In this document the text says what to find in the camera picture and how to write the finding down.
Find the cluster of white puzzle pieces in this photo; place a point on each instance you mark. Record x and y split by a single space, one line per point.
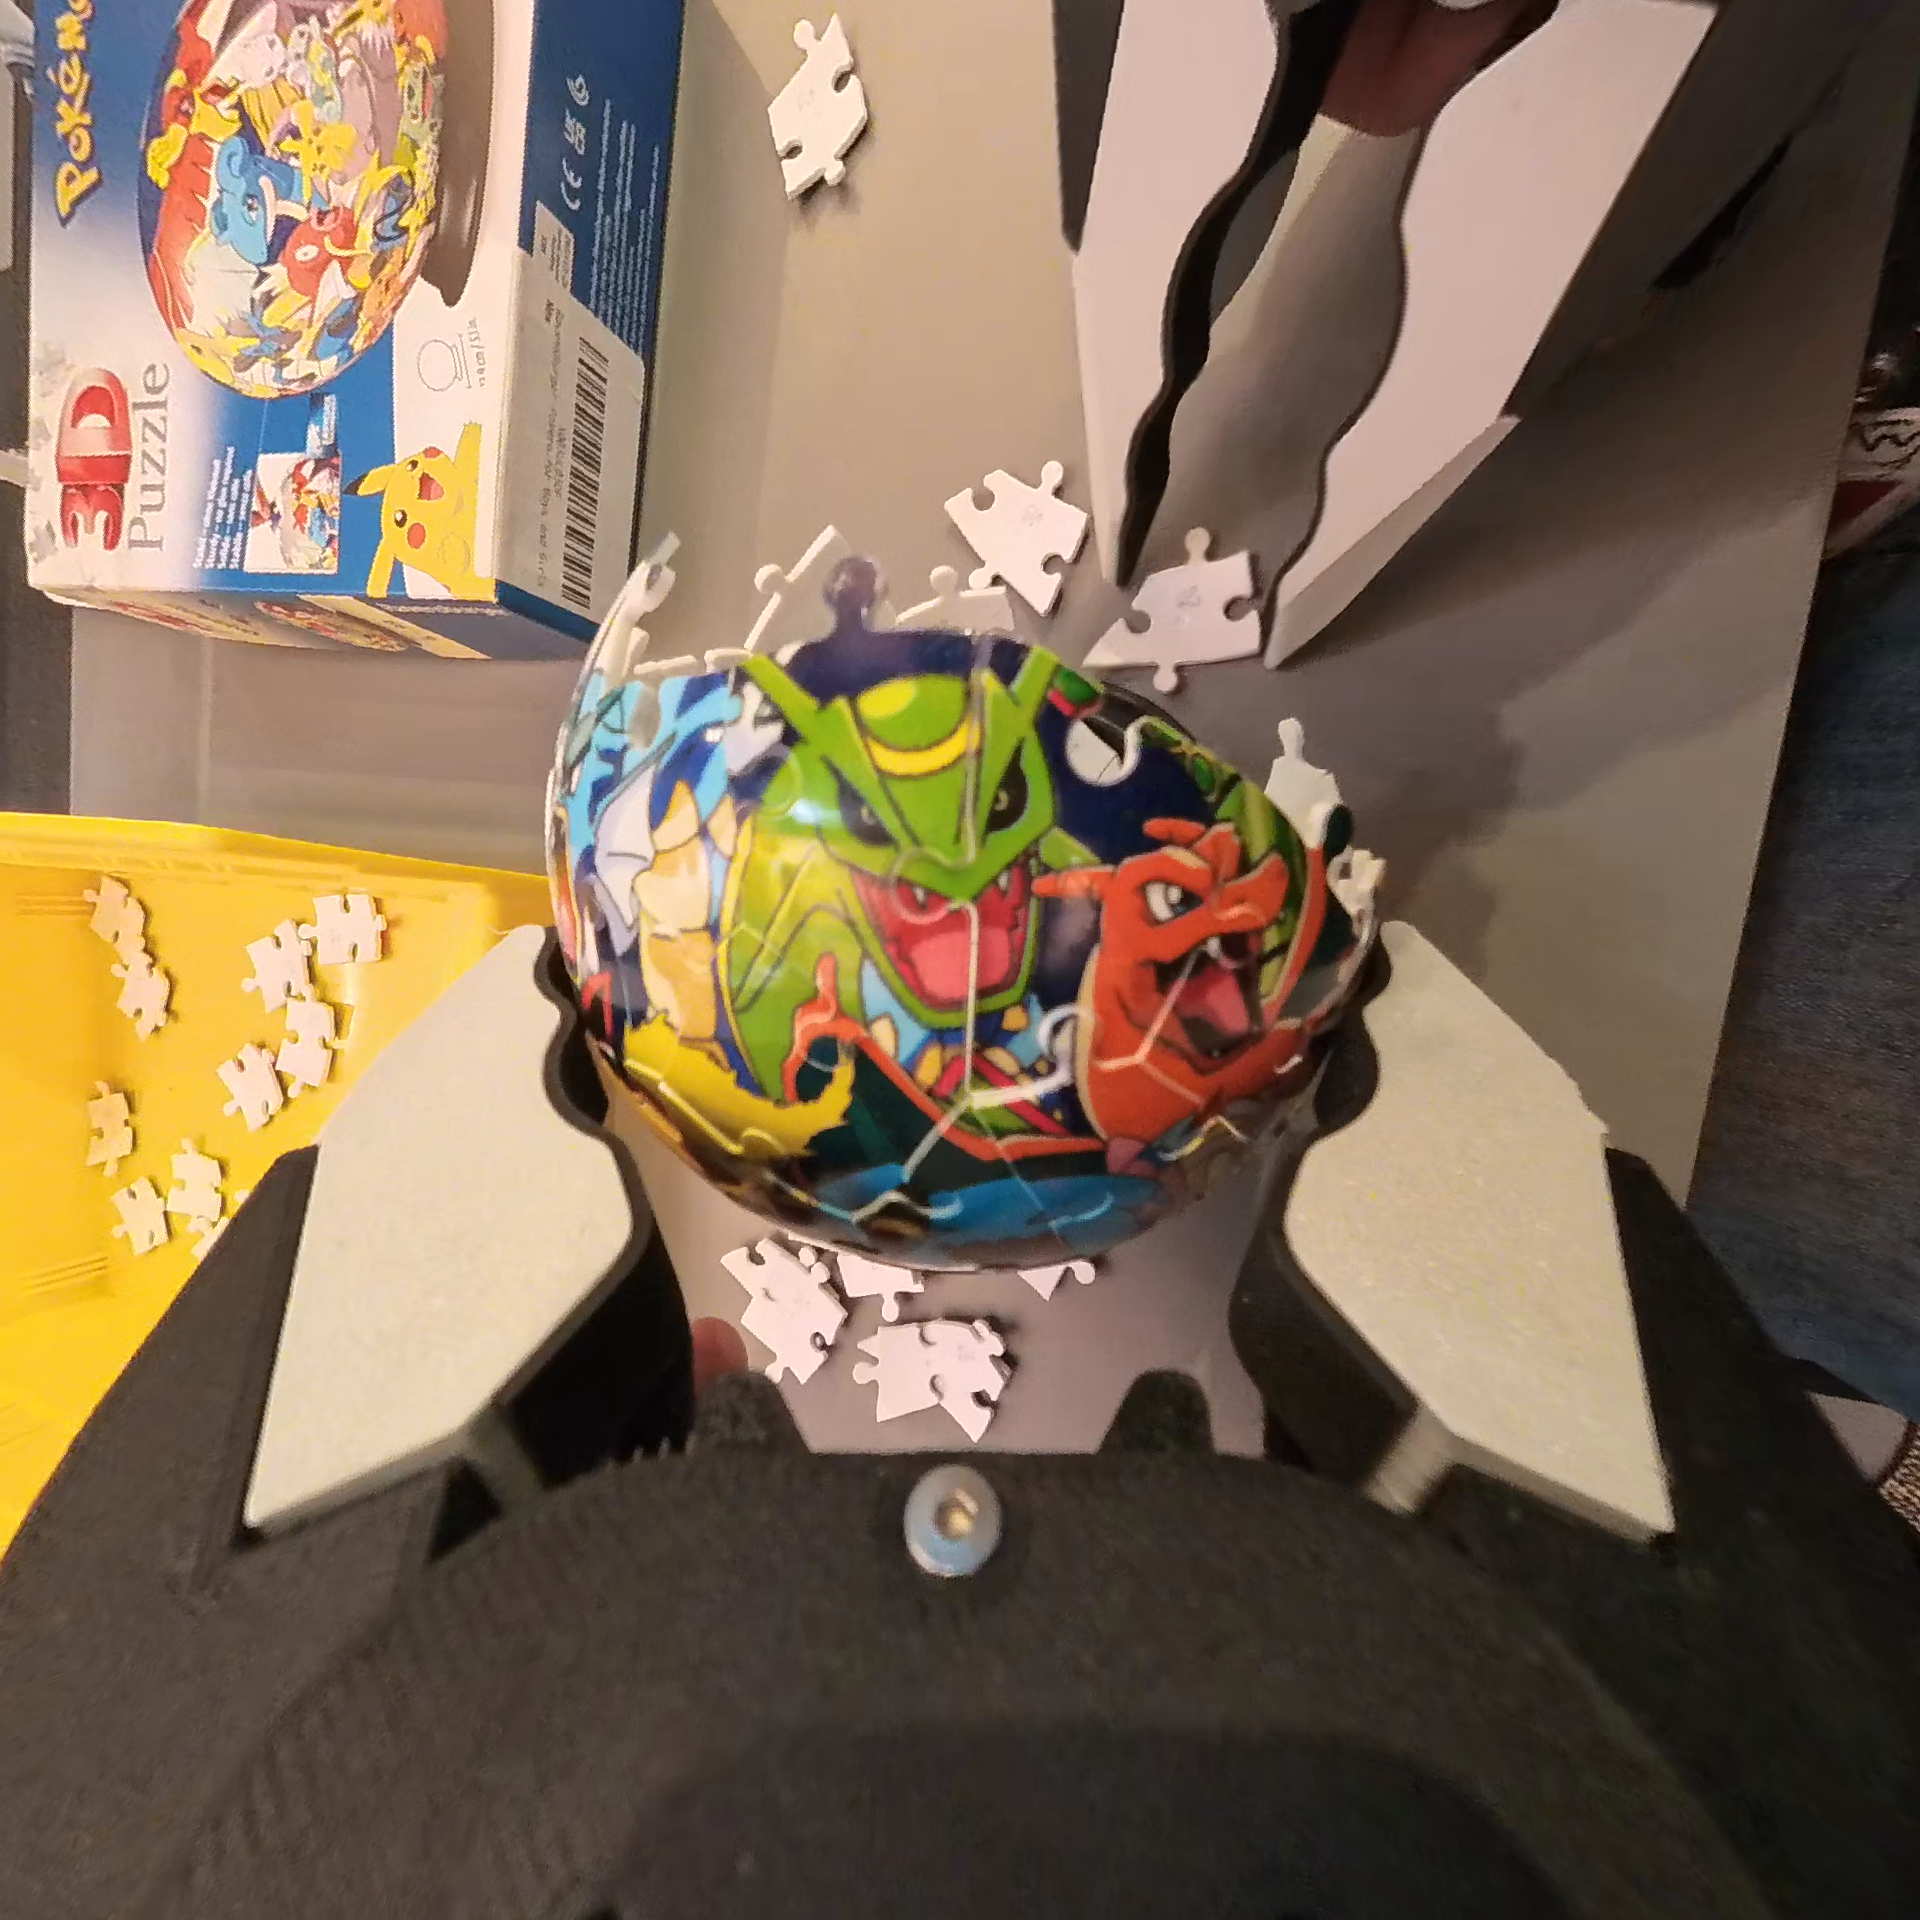
788 1315

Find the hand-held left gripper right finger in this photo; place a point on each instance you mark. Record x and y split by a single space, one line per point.
1478 1262

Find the single white puzzle piece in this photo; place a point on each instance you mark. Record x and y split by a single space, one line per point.
819 106
1020 534
1188 609

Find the person's red printed shoe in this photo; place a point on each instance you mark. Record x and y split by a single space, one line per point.
1876 493

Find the colourful puzzle ball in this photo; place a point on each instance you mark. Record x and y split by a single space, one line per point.
932 974

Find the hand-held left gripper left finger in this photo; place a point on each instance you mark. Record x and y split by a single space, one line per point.
436 1292

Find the scattered white puzzle pieces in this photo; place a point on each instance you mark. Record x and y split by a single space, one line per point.
346 930

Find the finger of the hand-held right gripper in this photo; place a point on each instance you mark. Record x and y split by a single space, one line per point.
1528 254
1155 180

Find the yellow plastic tray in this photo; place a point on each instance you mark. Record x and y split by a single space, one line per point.
60 1349

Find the blue puzzle box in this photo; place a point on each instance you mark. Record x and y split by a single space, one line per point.
303 376

